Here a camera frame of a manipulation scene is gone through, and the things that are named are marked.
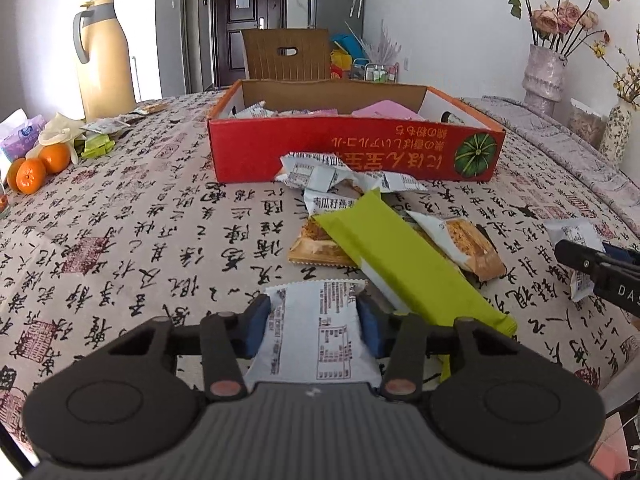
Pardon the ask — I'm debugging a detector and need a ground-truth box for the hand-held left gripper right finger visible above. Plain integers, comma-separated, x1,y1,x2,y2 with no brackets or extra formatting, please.
357,295,523,402

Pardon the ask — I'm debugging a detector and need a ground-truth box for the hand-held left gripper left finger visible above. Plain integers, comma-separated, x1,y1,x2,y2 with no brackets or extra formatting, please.
102,295,272,402

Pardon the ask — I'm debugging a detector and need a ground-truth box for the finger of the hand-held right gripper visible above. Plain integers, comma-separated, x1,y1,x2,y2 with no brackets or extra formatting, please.
554,240,640,318
602,242,640,273

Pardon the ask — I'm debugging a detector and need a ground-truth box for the white printed snack packet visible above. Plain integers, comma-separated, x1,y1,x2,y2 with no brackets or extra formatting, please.
350,170,429,195
243,280,396,387
545,219,607,302
303,190,362,219
232,102,274,120
275,151,351,192

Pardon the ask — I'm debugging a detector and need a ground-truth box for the long green snack packet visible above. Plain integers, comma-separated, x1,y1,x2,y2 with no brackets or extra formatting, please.
314,188,518,381

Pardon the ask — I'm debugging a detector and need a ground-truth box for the orange crisps snack packet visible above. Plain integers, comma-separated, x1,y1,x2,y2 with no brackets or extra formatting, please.
407,210,507,282
287,214,362,267

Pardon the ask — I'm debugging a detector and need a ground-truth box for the red cardboard box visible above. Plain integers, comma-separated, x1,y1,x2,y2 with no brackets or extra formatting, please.
207,79,507,184

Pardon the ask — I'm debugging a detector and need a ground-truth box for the pink snack packet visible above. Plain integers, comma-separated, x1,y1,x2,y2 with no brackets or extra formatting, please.
351,101,420,117

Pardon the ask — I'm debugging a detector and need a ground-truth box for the floral patterned vase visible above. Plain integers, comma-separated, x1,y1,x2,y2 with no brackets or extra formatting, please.
598,98,633,166

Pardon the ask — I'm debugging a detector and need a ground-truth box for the clear storage jar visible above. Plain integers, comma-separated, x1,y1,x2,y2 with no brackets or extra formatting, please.
568,98,613,148

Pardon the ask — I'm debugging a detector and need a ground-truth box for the yellow dried flower sprig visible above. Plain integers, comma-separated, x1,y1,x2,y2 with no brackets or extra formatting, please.
592,35,640,106

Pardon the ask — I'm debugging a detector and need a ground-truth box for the pink textured vase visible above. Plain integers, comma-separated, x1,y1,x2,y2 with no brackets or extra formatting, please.
522,44,569,117

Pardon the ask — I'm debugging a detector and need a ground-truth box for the small green snack packet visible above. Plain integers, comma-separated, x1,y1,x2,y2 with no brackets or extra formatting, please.
82,136,116,158

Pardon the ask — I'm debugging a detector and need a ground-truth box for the dried rose bouquet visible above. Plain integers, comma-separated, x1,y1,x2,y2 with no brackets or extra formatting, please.
497,0,623,56

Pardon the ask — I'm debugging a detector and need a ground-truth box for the brown wooden chair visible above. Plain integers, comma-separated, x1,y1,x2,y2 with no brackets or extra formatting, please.
241,28,333,81

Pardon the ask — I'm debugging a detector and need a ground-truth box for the dried lavender bunch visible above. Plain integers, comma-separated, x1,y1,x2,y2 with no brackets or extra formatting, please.
360,22,403,63

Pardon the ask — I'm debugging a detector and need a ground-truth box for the blue plastic dustpan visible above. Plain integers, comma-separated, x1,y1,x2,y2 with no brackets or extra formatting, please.
330,34,366,61

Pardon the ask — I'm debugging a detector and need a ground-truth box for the dark brown door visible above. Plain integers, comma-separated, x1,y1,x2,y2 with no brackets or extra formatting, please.
210,0,289,88

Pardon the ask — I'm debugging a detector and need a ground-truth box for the purple tissue pack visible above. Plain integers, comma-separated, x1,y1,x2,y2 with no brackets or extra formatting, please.
0,110,46,161

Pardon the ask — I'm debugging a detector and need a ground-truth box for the yellow thermos jug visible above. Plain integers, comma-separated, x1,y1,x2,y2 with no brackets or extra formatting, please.
73,0,137,121

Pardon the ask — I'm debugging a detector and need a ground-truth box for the wire rack with bottles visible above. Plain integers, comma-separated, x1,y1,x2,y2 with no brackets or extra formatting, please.
350,57,398,82

